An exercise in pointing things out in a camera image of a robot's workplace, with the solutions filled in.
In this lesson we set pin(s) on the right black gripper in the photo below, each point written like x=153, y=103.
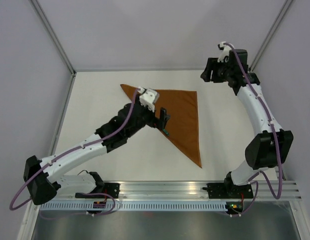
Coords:
x=212, y=65

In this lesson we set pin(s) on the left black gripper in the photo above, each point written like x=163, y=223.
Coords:
x=156, y=122

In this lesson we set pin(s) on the green handled knife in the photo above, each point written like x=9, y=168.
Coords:
x=166, y=132

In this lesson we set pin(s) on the brown satin napkin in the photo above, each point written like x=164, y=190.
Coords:
x=183, y=125

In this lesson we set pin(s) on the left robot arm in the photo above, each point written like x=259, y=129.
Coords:
x=43, y=177

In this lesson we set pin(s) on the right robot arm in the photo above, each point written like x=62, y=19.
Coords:
x=271, y=143

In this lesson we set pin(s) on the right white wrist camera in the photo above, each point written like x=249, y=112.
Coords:
x=225, y=51

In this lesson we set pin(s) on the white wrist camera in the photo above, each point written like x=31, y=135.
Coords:
x=225, y=51
x=148, y=98

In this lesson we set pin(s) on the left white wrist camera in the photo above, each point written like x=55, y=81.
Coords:
x=148, y=98

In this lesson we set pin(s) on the aluminium mounting rail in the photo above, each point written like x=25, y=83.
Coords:
x=68, y=186

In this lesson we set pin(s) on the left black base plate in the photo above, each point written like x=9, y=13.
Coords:
x=110, y=189

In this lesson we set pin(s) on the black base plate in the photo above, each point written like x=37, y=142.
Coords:
x=110, y=189
x=221, y=191

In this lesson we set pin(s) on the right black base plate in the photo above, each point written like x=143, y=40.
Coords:
x=221, y=191

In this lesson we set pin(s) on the right aluminium frame post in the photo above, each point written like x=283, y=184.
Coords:
x=271, y=33

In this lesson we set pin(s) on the aluminium frame post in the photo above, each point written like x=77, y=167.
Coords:
x=271, y=33
x=52, y=35

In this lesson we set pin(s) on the white slotted cable duct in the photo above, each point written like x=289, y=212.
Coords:
x=72, y=205

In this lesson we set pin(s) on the left aluminium frame post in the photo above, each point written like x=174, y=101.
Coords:
x=52, y=35

